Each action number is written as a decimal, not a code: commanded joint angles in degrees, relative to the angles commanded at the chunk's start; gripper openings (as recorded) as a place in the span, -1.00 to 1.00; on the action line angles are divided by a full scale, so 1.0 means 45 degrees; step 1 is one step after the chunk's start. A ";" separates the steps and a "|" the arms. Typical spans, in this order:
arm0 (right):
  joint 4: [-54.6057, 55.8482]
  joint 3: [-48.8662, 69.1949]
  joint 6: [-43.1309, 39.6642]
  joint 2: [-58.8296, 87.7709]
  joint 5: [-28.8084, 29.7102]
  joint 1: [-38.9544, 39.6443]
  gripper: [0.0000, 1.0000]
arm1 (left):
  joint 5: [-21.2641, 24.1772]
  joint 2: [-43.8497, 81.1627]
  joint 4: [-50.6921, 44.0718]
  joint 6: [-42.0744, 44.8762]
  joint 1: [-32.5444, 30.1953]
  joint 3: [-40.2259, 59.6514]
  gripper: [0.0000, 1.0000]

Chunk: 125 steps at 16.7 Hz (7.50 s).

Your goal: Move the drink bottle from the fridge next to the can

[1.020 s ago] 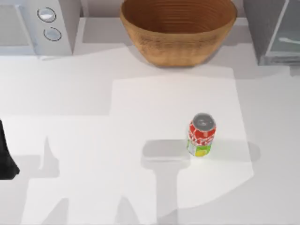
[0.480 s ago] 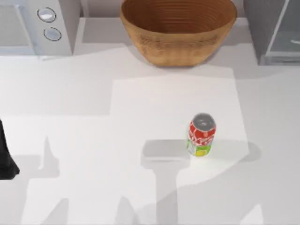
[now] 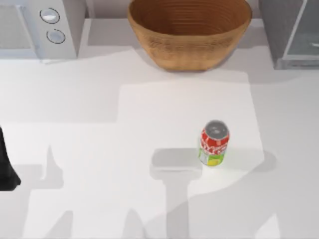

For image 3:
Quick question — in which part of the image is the red and green can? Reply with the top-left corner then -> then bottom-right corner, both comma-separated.
198,119 -> 230,167

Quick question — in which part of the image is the brown woven basket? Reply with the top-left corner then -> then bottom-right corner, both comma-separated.
127,0 -> 253,72

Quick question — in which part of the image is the white microwave knob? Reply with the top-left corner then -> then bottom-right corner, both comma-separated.
46,28 -> 66,44
39,7 -> 60,24

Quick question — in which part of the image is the pale microwave oven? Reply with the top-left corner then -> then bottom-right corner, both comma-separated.
0,0 -> 87,61

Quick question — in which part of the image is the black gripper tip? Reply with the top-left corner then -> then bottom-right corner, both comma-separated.
0,127 -> 21,192

